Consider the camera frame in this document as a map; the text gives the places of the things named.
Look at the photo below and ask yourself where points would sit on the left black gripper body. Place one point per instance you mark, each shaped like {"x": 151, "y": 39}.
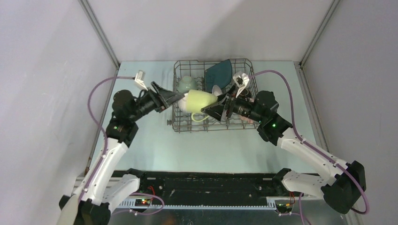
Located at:
{"x": 146, "y": 104}

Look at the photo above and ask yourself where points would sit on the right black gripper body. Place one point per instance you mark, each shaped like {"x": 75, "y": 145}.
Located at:
{"x": 243, "y": 108}

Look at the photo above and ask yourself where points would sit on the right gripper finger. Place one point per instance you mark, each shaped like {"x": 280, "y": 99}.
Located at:
{"x": 218, "y": 112}
{"x": 226, "y": 98}

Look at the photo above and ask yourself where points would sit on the pale green ceramic bowl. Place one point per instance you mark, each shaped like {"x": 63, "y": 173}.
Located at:
{"x": 186, "y": 84}

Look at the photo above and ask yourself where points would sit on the teal square plate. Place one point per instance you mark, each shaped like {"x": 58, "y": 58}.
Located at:
{"x": 219, "y": 74}

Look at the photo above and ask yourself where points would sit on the yellow green mug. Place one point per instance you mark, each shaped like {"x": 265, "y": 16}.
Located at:
{"x": 196, "y": 100}

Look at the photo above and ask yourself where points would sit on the white scalloped plate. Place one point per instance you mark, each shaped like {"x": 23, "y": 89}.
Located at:
{"x": 217, "y": 92}

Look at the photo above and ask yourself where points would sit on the brown rimmed tan bowl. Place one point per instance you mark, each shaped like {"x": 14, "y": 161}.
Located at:
{"x": 245, "y": 94}

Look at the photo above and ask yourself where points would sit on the pink mug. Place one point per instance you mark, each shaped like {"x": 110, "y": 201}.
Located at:
{"x": 245, "y": 119}

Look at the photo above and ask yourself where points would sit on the white ceramic bowl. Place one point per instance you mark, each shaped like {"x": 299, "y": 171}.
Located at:
{"x": 182, "y": 105}

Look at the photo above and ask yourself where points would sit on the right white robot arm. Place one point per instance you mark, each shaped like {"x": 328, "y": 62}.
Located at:
{"x": 338, "y": 182}

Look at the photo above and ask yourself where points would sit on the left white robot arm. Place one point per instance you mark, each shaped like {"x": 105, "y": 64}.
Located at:
{"x": 92, "y": 203}

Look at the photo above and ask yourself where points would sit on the left controller board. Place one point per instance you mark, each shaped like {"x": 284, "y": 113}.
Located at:
{"x": 143, "y": 202}

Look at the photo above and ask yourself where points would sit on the controller board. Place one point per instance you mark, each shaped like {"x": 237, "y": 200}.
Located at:
{"x": 143, "y": 202}
{"x": 284, "y": 208}

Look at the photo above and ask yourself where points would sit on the right controller board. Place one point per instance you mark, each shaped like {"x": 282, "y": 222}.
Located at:
{"x": 284, "y": 208}

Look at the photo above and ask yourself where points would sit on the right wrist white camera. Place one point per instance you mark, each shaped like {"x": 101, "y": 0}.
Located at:
{"x": 242, "y": 87}

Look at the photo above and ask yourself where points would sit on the wrist white camera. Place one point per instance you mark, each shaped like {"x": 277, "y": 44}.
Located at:
{"x": 139, "y": 80}
{"x": 242, "y": 87}

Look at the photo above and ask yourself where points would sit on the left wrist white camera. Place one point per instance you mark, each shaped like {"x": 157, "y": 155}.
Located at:
{"x": 139, "y": 80}

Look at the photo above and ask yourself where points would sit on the grey wire dish rack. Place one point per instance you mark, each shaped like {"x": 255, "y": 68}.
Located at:
{"x": 198, "y": 70}

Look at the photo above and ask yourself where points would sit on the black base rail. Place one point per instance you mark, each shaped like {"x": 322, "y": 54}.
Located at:
{"x": 196, "y": 189}

